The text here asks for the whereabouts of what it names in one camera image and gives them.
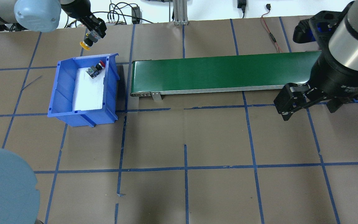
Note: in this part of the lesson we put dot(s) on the red push button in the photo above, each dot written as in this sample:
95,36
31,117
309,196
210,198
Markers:
94,71

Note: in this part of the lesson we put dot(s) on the aluminium frame post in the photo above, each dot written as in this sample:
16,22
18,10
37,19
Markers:
180,16

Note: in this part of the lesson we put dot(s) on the black power brick top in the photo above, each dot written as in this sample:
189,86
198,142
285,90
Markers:
136,15

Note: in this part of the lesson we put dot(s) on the green conveyor belt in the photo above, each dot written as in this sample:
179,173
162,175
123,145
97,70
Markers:
221,74

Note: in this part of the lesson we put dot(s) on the white foam pad left bin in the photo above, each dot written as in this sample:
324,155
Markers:
88,92

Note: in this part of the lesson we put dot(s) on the yellow push button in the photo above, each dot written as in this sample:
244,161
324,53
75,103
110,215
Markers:
89,41

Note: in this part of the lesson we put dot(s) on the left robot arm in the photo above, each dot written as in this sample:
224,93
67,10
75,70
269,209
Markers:
44,16

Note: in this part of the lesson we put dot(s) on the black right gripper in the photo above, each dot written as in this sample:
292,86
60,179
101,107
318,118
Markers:
334,77

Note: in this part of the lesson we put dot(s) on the black power adapter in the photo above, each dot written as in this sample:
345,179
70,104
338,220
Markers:
242,4

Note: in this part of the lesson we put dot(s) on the blue bin left side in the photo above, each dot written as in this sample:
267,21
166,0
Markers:
60,106

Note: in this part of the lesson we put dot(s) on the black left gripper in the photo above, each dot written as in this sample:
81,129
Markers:
80,11

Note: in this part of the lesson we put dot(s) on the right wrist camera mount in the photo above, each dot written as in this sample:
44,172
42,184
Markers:
318,28

